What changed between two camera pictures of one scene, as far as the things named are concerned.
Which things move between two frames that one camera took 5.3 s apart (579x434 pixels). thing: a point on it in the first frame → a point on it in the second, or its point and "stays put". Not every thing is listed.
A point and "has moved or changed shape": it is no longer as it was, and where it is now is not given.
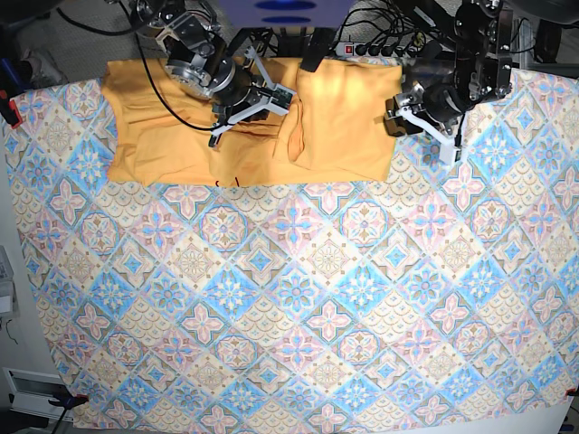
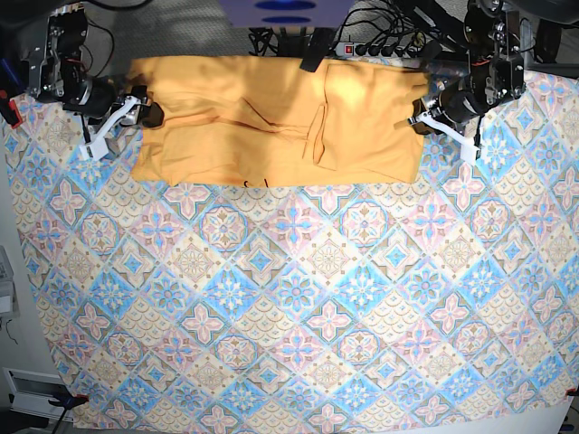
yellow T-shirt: [344, 126] has moved or changed shape
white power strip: [376, 50] stays put
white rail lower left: [33, 391] stays put
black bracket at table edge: [318, 46] stays put
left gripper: [251, 90] → [105, 111]
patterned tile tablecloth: [441, 286] stays put
